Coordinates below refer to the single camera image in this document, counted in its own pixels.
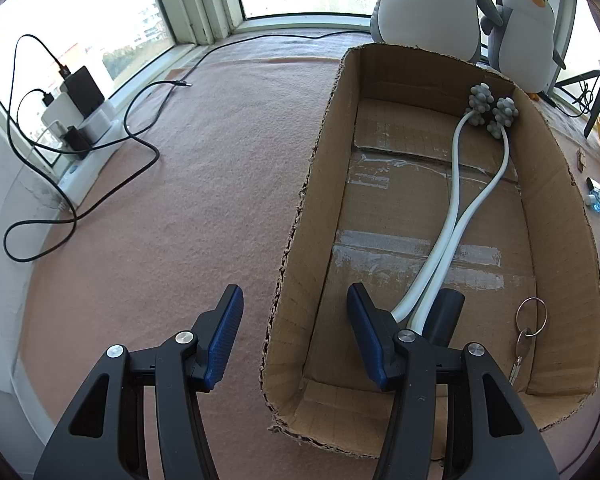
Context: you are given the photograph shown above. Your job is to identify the black power cord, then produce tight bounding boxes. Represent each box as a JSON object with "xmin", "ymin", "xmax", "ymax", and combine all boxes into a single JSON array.
[{"xmin": 187, "ymin": 29, "xmax": 373, "ymax": 68}]

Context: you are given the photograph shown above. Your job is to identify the black ring light cable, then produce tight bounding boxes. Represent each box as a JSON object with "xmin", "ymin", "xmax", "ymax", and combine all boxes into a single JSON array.
[{"xmin": 577, "ymin": 77, "xmax": 598, "ymax": 118}]

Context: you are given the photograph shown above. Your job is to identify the black charging cable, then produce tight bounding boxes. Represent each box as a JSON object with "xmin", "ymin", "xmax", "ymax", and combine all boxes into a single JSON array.
[{"xmin": 2, "ymin": 79, "xmax": 193, "ymax": 263}]

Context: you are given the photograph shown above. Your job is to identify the small penguin plush toy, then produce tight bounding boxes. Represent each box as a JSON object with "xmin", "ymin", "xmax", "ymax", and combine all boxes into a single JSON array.
[{"xmin": 480, "ymin": 0, "xmax": 567, "ymax": 96}]

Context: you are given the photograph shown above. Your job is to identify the white power strip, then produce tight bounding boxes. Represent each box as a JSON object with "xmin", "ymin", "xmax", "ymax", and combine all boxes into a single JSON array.
[{"xmin": 55, "ymin": 102, "xmax": 126, "ymax": 206}]

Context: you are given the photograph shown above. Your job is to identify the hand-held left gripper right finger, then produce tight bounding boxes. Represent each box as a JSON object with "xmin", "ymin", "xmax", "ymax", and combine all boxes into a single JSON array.
[{"xmin": 346, "ymin": 282, "xmax": 561, "ymax": 480}]

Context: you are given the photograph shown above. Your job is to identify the black power bank cable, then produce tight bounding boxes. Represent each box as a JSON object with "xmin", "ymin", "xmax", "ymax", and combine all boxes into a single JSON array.
[{"xmin": 7, "ymin": 34, "xmax": 81, "ymax": 216}]

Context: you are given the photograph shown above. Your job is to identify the black charger plug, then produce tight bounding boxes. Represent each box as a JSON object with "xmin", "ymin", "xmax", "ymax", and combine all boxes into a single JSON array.
[{"xmin": 65, "ymin": 125, "xmax": 92, "ymax": 153}]

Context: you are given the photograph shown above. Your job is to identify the cardboard box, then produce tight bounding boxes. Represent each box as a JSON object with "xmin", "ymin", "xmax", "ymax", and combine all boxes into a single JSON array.
[{"xmin": 259, "ymin": 42, "xmax": 600, "ymax": 458}]

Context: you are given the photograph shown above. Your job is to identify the peach mat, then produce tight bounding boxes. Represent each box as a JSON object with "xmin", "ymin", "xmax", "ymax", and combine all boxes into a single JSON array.
[{"xmin": 5, "ymin": 55, "xmax": 600, "ymax": 480}]

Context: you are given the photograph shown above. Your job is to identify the keys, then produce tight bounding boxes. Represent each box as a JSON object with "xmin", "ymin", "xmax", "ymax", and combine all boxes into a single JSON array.
[{"xmin": 507, "ymin": 297, "xmax": 549, "ymax": 387}]

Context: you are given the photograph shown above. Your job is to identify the black cylinder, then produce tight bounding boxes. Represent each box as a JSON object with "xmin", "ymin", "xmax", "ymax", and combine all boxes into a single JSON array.
[{"xmin": 422, "ymin": 287, "xmax": 466, "ymax": 346}]

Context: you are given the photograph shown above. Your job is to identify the white charger block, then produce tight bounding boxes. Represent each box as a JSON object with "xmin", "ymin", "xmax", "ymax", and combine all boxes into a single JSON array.
[{"xmin": 41, "ymin": 94, "xmax": 81, "ymax": 133}]

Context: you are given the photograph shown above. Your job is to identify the white window frame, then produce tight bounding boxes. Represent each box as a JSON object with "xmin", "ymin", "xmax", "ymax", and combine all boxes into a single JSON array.
[{"xmin": 0, "ymin": 0, "xmax": 600, "ymax": 111}]

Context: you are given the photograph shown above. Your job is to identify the large penguin plush toy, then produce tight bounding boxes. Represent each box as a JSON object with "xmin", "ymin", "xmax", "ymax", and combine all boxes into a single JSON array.
[{"xmin": 363, "ymin": 0, "xmax": 503, "ymax": 66}]

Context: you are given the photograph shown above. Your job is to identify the white roller massager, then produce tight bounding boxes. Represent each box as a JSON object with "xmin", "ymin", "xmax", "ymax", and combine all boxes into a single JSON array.
[{"xmin": 392, "ymin": 81, "xmax": 520, "ymax": 333}]

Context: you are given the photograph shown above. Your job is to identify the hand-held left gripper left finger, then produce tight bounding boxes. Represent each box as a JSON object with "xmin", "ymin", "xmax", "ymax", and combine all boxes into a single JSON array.
[{"xmin": 32, "ymin": 284, "xmax": 245, "ymax": 480}]

